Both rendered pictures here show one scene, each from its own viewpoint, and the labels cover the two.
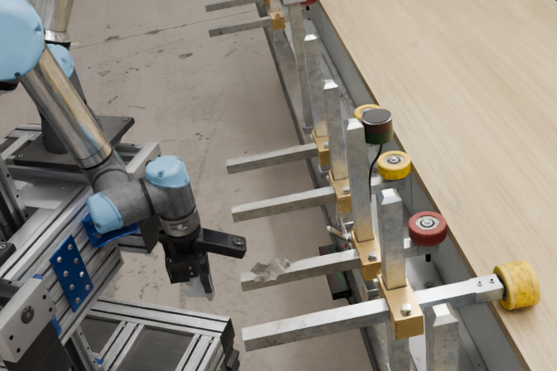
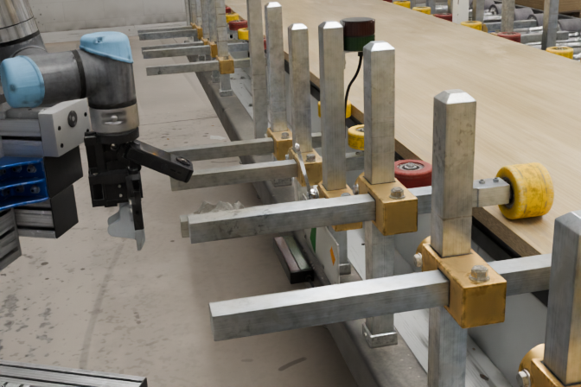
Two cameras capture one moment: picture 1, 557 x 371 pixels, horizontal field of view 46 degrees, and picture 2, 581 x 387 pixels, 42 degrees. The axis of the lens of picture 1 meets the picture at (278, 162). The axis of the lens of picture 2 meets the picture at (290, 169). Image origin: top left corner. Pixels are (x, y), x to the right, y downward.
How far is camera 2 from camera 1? 52 cm
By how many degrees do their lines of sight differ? 17
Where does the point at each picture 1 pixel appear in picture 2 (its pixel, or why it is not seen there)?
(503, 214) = (497, 162)
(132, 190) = (61, 55)
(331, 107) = (298, 53)
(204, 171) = (120, 257)
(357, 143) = (335, 48)
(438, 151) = (417, 125)
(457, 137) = not seen: hidden behind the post
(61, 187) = not seen: outside the picture
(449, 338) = (465, 129)
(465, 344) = not seen: hidden behind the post
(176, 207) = (114, 88)
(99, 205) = (18, 64)
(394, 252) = (383, 127)
